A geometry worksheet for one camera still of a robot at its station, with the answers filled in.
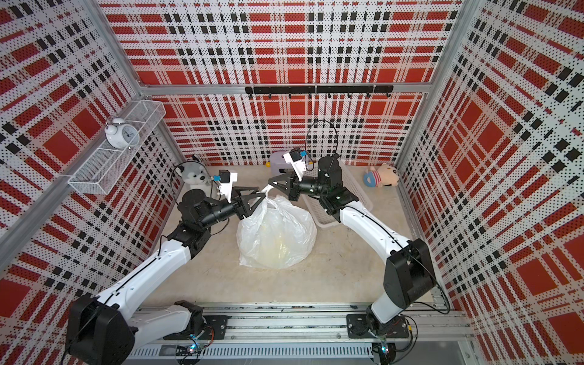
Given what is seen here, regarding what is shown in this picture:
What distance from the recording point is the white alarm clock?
0.70 meters

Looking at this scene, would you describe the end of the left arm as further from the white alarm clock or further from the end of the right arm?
the white alarm clock

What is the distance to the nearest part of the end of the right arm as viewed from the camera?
0.65 metres

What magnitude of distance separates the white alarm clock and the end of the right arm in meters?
0.50

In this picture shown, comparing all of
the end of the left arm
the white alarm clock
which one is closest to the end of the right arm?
the end of the left arm
